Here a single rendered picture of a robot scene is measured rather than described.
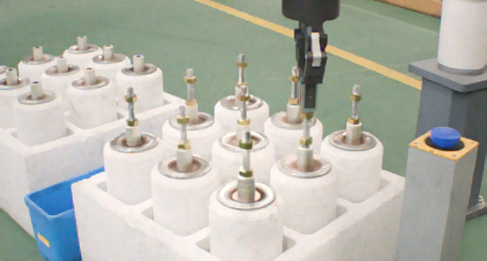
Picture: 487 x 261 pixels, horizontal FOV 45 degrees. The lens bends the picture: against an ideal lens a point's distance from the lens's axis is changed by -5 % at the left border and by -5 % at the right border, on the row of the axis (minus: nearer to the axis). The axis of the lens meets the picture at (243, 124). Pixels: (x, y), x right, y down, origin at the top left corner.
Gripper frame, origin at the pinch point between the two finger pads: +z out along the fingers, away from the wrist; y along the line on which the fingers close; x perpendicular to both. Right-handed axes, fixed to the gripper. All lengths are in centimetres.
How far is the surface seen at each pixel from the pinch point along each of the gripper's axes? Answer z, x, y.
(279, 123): 10.1, 2.3, 15.3
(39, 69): 11, 52, 51
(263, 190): 10.2, 6.5, -7.1
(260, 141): 10.1, 5.8, 8.0
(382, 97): 36, -37, 96
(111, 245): 24.2, 28.8, 1.7
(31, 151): 17, 46, 22
